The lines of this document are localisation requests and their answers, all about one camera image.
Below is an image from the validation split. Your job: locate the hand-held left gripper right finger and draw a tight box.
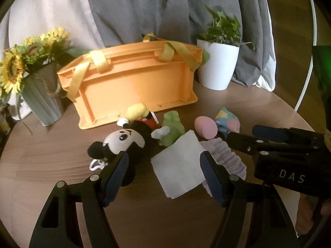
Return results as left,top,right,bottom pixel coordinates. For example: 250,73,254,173
199,151,302,248

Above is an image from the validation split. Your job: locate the black white mouse plush toy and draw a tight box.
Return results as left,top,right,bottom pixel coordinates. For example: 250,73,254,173
87,103,166,187

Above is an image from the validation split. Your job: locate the grey ribbed vase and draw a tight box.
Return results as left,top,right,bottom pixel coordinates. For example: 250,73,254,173
19,63,66,126

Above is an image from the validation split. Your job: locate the lavender fluffy scrunchie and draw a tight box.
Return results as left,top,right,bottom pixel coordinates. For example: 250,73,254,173
200,137,247,198

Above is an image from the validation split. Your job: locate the green potted plant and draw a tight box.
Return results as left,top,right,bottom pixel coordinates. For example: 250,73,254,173
198,5,256,64

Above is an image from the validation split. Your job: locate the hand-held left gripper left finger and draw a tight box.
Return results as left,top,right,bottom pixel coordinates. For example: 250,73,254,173
29,150,130,248

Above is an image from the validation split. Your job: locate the pastel patchwork cloth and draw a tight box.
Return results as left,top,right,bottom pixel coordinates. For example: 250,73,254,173
215,108,241,138

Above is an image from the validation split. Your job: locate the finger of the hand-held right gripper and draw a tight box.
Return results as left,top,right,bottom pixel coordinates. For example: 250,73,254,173
226,132,321,159
252,125,324,143

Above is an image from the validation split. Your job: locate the artificial sunflower bouquet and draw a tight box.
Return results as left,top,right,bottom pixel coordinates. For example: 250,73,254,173
0,27,90,104

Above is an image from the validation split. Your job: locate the person's right hand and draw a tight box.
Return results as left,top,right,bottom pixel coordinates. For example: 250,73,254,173
296,194,331,237

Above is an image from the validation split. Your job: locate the green plush toy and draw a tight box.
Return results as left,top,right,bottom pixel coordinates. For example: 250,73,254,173
158,111,185,146

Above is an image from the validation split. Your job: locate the white paper tissue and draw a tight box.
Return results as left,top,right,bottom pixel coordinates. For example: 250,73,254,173
150,130,207,199

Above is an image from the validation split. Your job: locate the patterned brown cloth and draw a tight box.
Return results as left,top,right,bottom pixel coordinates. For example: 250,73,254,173
0,103,12,141

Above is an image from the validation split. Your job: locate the pink foam ball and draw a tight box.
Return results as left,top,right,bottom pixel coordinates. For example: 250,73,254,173
194,116,218,140

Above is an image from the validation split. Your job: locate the grey curtain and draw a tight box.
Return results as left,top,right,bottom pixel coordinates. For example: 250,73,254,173
84,0,272,88

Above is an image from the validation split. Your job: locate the white sheer curtain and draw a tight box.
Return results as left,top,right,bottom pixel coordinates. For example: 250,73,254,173
0,0,106,120
255,2,277,92

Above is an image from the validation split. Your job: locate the white ribbed plant pot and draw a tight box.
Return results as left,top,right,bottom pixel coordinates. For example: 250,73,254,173
197,39,240,91

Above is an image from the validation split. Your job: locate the orange plastic basket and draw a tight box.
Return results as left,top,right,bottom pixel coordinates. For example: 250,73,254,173
56,33,205,130

